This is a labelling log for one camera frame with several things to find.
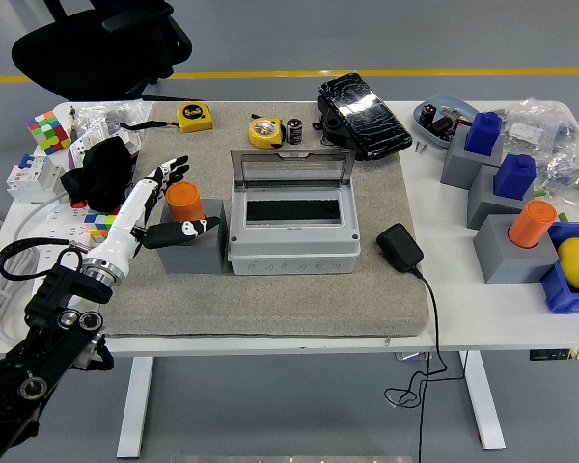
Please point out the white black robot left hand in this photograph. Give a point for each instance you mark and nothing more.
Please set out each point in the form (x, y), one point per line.
(120, 231)

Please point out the grey plastic junction box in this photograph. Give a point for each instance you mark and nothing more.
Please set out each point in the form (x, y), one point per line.
(294, 263)

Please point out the clear hinged box lid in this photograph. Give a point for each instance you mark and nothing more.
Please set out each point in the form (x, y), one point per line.
(289, 166)

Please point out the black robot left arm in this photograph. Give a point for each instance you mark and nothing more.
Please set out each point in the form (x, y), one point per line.
(53, 289)

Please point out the bright puzzle cube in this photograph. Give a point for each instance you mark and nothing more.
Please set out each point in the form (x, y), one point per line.
(99, 226)

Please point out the white power strip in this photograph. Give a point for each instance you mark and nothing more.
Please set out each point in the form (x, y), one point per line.
(63, 226)

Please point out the black cloth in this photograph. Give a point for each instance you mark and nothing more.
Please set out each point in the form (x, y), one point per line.
(101, 173)

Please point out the grey holder block round hole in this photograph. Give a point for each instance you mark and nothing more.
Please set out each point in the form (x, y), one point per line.
(188, 260)

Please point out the white blue circuit breaker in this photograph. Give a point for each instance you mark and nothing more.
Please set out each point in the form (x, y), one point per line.
(31, 178)

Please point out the clear plastic bag with packets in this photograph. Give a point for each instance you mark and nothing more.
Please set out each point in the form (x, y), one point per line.
(96, 120)

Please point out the small screwdriver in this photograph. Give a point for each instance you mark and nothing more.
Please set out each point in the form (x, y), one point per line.
(72, 123)

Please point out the white-edged puzzle cube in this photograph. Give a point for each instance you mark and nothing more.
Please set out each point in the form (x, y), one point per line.
(49, 132)

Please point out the yellow tape measure black label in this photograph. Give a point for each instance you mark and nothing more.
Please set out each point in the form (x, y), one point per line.
(195, 118)

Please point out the grey-brown mat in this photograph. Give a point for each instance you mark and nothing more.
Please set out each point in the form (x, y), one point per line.
(270, 304)

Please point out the yellow tape measure chrome face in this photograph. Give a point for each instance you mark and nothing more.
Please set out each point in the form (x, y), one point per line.
(266, 132)

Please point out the white table leg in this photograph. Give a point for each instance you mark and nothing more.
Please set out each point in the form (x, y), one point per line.
(485, 410)
(135, 410)

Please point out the black office chair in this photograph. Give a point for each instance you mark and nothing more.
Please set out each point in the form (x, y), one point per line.
(91, 53)

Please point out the black cylinder capacitor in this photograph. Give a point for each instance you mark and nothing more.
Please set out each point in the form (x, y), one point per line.
(294, 131)

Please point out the glossy black pouch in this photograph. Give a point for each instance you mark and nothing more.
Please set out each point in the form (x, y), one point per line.
(366, 118)

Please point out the black power adapter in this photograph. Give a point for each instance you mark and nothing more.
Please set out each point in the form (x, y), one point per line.
(399, 248)

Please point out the small black capacitor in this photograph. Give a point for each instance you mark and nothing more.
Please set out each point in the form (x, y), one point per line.
(427, 113)

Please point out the dark brown capacitor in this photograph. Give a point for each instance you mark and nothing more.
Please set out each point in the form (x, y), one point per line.
(444, 126)

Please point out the blue-grey dish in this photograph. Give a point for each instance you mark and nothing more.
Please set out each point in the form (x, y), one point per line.
(456, 103)

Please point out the blue bottle-shaped block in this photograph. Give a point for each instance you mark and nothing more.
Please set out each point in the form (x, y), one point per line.
(483, 134)
(514, 177)

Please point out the clear plastic parts bag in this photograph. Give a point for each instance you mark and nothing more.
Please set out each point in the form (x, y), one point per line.
(569, 169)
(531, 125)

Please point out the blue plastic bin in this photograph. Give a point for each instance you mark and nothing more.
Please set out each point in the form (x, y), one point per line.
(559, 294)

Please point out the black table control panel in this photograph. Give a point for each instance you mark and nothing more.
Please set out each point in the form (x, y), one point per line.
(559, 354)

